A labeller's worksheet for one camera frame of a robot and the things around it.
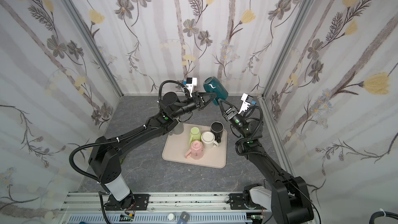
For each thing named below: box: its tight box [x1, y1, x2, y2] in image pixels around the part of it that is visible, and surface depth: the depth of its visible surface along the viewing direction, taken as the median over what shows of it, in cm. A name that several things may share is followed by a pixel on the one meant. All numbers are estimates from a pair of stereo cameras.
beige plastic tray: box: [161, 123, 228, 170], surface depth 92 cm
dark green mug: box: [203, 76, 229, 106], surface depth 66 cm
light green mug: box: [188, 126, 202, 147], surface depth 90 cm
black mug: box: [210, 121, 225, 144], surface depth 92 cm
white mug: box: [201, 130, 219, 149], surface depth 90 cm
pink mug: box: [185, 140, 204, 160], surface depth 84 cm
